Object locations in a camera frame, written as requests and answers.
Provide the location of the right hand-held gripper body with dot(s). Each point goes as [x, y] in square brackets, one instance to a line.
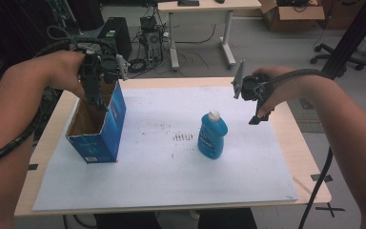
[255, 87]

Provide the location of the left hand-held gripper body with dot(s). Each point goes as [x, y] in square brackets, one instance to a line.
[103, 68]

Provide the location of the blue cardboard box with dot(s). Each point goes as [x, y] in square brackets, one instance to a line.
[109, 133]

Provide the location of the blue bottle with white cap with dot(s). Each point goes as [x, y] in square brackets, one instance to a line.
[211, 136]

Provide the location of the person's right hand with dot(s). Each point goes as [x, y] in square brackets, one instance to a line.
[286, 89]

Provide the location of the person's left hand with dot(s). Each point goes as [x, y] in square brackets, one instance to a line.
[65, 70]

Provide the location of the black computer tower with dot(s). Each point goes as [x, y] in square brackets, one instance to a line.
[119, 35]

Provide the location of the grey open computer case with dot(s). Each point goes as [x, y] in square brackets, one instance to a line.
[154, 46]

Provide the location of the small black device box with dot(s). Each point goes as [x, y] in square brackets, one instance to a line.
[148, 23]

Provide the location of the beige tape strip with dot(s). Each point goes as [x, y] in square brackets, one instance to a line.
[301, 186]

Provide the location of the open brown cardboard box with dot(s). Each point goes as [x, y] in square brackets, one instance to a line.
[294, 17]

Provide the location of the white desk with light top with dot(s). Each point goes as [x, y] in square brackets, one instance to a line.
[209, 4]

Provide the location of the dark curtain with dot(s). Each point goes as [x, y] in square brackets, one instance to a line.
[16, 25]

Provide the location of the white paper sheet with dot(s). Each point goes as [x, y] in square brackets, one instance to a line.
[171, 178]

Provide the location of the person's right leg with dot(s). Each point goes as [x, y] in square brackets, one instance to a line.
[228, 219]

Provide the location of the person's leg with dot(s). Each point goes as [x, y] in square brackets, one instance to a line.
[228, 219]
[124, 221]

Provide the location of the black keyboard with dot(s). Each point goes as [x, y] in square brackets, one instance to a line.
[188, 3]

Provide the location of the black metal stand pole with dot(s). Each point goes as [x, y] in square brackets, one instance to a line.
[352, 35]

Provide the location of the person's left leg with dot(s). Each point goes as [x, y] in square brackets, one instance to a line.
[124, 221]

